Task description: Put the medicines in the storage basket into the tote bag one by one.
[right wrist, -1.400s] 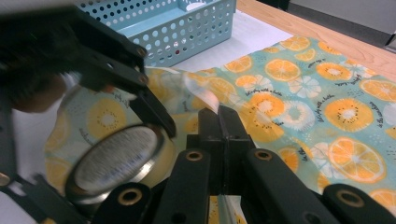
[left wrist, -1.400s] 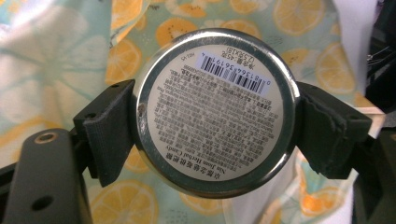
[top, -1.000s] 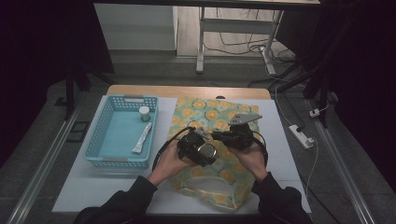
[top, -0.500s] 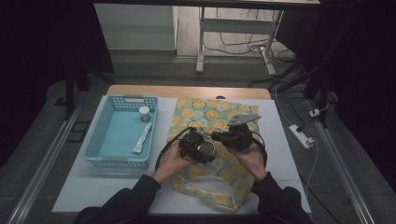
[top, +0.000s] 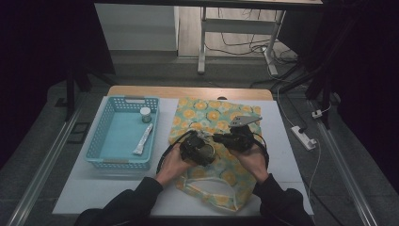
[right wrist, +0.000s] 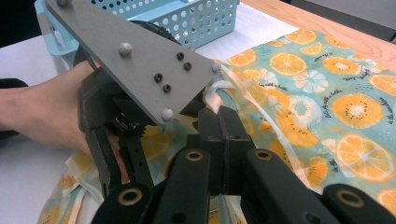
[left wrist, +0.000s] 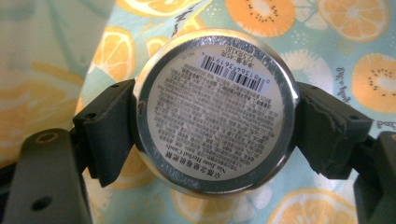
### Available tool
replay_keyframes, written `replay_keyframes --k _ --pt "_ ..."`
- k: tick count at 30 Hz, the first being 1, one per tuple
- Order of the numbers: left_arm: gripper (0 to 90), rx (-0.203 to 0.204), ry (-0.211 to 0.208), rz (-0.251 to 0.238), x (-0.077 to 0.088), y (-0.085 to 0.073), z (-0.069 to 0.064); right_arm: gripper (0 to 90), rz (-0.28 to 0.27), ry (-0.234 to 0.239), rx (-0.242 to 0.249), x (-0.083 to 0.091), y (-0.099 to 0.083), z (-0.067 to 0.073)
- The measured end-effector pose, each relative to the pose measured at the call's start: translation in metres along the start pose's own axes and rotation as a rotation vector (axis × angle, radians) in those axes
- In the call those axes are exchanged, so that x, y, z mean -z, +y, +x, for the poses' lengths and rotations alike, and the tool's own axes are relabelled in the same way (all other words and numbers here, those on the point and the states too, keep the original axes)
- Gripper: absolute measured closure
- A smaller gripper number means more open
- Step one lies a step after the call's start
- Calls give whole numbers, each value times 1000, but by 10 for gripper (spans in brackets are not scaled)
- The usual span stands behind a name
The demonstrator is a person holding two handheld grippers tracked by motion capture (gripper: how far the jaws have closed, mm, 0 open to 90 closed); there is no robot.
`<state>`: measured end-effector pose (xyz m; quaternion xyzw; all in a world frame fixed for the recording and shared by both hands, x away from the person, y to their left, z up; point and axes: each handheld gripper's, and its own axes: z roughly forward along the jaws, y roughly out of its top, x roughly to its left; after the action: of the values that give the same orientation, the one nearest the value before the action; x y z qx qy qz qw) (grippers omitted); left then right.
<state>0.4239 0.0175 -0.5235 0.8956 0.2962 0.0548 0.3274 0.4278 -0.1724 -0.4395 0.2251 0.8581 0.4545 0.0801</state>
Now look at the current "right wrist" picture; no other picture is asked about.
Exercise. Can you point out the light blue plastic basket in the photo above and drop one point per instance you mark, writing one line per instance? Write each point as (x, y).
(202, 21)

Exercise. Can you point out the orange slice print cloth bag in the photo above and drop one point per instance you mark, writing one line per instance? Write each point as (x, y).
(311, 102)

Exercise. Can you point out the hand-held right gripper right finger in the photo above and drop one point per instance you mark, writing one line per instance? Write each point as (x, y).
(235, 130)

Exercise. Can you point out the white table mat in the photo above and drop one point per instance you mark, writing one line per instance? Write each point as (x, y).
(25, 177)

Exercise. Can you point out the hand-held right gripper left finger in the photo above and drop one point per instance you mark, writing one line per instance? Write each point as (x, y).
(211, 130)

